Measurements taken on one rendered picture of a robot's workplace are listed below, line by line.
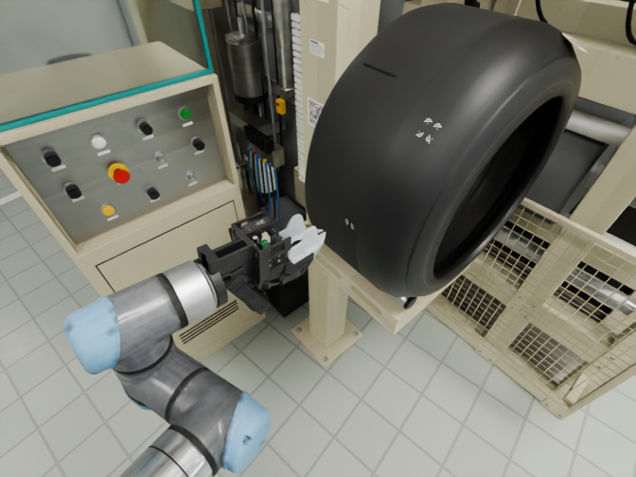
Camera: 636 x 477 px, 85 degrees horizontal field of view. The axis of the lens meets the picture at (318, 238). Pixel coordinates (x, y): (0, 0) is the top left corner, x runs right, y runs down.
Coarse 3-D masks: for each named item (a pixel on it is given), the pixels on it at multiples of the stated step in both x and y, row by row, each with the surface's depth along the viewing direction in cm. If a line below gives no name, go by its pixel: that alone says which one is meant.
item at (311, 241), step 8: (312, 232) 52; (304, 240) 52; (312, 240) 53; (320, 240) 56; (296, 248) 51; (304, 248) 53; (312, 248) 54; (320, 248) 56; (288, 256) 51; (296, 256) 53; (304, 256) 53
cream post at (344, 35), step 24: (312, 0) 73; (336, 0) 68; (360, 0) 71; (312, 24) 76; (336, 24) 71; (360, 24) 74; (336, 48) 74; (360, 48) 78; (312, 72) 83; (336, 72) 78; (312, 96) 88; (312, 264) 137; (312, 288) 149; (336, 288) 142; (312, 312) 163; (336, 312) 156; (336, 336) 174
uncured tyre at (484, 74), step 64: (384, 64) 56; (448, 64) 51; (512, 64) 49; (576, 64) 58; (320, 128) 63; (384, 128) 54; (448, 128) 49; (512, 128) 52; (320, 192) 66; (384, 192) 55; (448, 192) 52; (512, 192) 92; (384, 256) 60; (448, 256) 96
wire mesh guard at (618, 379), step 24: (552, 216) 96; (528, 240) 106; (600, 240) 90; (624, 264) 89; (600, 288) 96; (480, 312) 137; (504, 336) 133; (552, 336) 116; (624, 336) 97; (504, 360) 137; (528, 360) 129; (552, 384) 126; (576, 408) 121
